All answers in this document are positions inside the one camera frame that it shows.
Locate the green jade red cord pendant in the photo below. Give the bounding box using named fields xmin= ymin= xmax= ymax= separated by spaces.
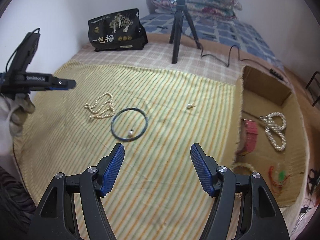
xmin=268 ymin=164 xmax=291 ymax=195

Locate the large cream bead bracelet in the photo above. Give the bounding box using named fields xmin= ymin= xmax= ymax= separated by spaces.
xmin=231 ymin=161 xmax=257 ymax=174

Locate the red leather strap watch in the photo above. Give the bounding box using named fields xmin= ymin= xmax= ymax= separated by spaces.
xmin=236 ymin=119 xmax=258 ymax=156

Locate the twisted white pearl necklace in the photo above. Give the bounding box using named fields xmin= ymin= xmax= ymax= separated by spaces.
xmin=258 ymin=112 xmax=288 ymax=152

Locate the left white gloved hand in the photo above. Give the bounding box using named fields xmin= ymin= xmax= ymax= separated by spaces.
xmin=0 ymin=94 xmax=35 ymax=157

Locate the dark green jade bangle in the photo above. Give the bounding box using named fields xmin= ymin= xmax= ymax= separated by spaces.
xmin=111 ymin=107 xmax=149 ymax=142

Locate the brown cardboard box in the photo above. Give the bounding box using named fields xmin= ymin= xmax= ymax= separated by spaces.
xmin=237 ymin=66 xmax=306 ymax=207

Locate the black snack bag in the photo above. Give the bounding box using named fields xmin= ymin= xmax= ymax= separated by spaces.
xmin=88 ymin=8 xmax=148 ymax=52

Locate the yellow striped cloth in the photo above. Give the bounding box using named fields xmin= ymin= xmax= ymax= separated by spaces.
xmin=14 ymin=60 xmax=242 ymax=239

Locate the loose pearl earring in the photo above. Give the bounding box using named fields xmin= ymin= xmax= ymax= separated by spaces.
xmin=187 ymin=103 xmax=196 ymax=109

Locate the plaid beige bed sheet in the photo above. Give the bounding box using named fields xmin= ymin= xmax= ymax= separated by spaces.
xmin=57 ymin=41 xmax=313 ymax=230

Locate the black metal rack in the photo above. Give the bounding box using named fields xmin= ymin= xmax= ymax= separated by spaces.
xmin=305 ymin=71 xmax=320 ymax=107

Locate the blue checkered blanket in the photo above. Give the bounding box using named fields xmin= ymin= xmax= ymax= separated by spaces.
xmin=140 ymin=14 xmax=284 ymax=70

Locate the folded floral quilt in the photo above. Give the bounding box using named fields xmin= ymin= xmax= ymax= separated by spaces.
xmin=151 ymin=0 xmax=242 ymax=21

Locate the thin small pearl necklace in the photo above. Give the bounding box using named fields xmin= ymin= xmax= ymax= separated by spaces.
xmin=84 ymin=92 xmax=116 ymax=119

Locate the black camera tripod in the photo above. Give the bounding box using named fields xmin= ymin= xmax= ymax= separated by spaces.
xmin=169 ymin=0 xmax=201 ymax=64

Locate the black cable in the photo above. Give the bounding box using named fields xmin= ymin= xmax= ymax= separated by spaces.
xmin=199 ymin=44 xmax=272 ymax=72

